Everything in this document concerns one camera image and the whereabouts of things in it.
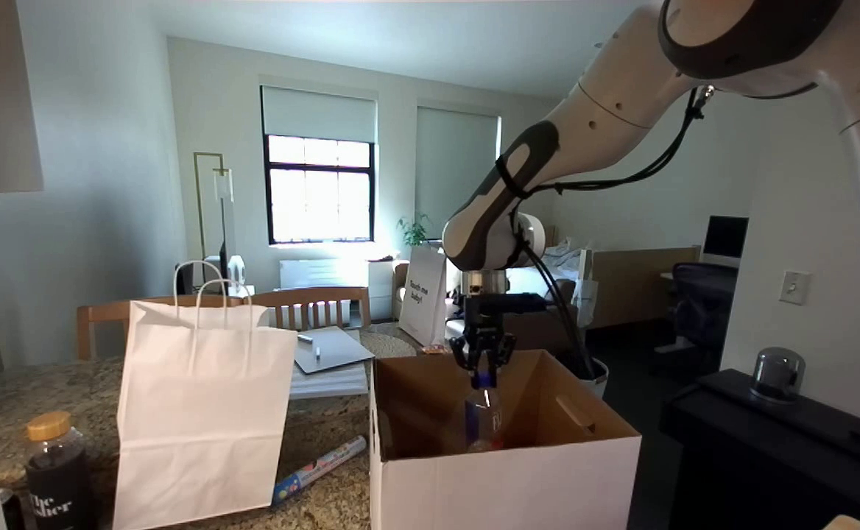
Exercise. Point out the long blue white carton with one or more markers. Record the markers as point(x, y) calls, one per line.
point(317, 471)

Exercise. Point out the grey notebook with pen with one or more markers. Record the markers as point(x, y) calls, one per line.
point(338, 347)

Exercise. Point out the wooden dining chair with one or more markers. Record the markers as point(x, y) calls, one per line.
point(338, 291)
point(96, 312)

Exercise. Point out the dark computer monitor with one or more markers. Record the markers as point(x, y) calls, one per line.
point(727, 237)

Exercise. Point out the Fiji water bottle blue cap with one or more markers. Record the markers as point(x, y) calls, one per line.
point(482, 421)

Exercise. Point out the black office chair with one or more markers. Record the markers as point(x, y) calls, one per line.
point(703, 303)

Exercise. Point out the white paper stack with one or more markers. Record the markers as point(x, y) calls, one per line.
point(330, 383)

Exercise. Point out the dark bottle with tan cap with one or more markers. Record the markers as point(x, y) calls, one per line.
point(56, 481)

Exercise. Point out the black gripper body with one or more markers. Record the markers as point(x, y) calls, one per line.
point(488, 328)

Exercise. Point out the white radiator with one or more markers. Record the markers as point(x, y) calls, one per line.
point(322, 271)

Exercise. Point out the white printed paper bag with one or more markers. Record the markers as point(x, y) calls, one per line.
point(423, 303)

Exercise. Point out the small waste bin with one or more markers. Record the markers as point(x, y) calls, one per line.
point(597, 372)

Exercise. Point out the black side table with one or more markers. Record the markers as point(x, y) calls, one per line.
point(763, 450)

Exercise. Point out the white wall outlet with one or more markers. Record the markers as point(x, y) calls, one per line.
point(794, 285)

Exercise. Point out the black framed window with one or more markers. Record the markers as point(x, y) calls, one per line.
point(317, 196)

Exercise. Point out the large open cardboard box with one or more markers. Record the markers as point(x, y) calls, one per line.
point(507, 487)

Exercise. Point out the small clear bottle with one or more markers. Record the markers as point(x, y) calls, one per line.
point(241, 280)

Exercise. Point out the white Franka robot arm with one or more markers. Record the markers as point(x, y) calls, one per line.
point(597, 107)

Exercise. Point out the brown sofa with bedding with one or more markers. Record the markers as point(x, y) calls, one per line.
point(560, 275)

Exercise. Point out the thin metal floor stand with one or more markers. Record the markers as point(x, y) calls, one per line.
point(198, 196)

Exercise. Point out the grey glass jar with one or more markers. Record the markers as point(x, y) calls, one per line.
point(778, 372)

